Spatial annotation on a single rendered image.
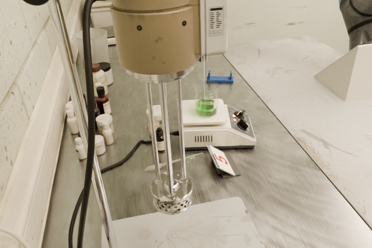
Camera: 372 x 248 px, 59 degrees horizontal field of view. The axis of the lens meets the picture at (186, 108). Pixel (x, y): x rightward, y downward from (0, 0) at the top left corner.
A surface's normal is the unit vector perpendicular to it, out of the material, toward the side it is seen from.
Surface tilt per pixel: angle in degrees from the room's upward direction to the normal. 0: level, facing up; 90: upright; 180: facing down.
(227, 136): 90
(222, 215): 0
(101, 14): 93
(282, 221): 0
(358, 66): 90
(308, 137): 0
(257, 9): 90
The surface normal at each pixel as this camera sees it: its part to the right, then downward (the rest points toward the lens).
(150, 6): 0.00, 0.51
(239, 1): 0.21, 0.50
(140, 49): -0.35, 0.50
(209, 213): -0.04, -0.86
